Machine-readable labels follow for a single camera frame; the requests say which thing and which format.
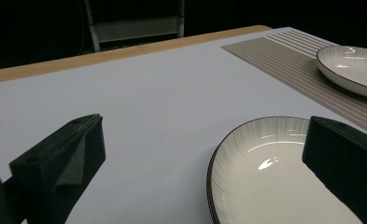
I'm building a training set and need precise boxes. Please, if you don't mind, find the white plate with dark rim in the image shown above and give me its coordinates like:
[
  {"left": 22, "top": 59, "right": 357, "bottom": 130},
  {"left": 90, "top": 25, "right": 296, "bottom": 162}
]
[
  {"left": 205, "top": 115, "right": 364, "bottom": 224},
  {"left": 315, "top": 45, "right": 367, "bottom": 101}
]

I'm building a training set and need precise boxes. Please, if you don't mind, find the white metal stand frame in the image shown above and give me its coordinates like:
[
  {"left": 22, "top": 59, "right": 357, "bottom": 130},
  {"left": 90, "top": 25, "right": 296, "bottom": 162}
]
[{"left": 83, "top": 0, "right": 186, "bottom": 53}]

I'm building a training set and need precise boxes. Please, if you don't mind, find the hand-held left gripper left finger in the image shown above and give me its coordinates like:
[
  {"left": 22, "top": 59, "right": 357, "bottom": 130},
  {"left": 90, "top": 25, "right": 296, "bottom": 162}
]
[{"left": 3, "top": 113, "right": 107, "bottom": 224}]

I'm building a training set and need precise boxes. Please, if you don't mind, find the white board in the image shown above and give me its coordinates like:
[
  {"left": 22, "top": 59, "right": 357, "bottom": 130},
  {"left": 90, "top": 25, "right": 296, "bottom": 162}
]
[{"left": 0, "top": 26, "right": 367, "bottom": 224}]

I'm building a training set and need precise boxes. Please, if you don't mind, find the wooden table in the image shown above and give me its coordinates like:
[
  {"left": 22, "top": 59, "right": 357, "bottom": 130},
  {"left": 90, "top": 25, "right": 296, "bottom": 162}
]
[{"left": 0, "top": 24, "right": 273, "bottom": 86}]

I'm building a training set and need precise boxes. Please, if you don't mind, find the striped brown placemat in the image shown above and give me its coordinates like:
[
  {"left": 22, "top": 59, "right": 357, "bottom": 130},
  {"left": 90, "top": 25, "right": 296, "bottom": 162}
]
[{"left": 219, "top": 29, "right": 367, "bottom": 140}]

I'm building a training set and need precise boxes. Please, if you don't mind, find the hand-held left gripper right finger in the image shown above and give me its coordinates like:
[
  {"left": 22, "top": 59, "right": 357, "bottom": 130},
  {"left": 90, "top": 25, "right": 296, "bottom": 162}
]
[{"left": 301, "top": 115, "right": 367, "bottom": 224}]

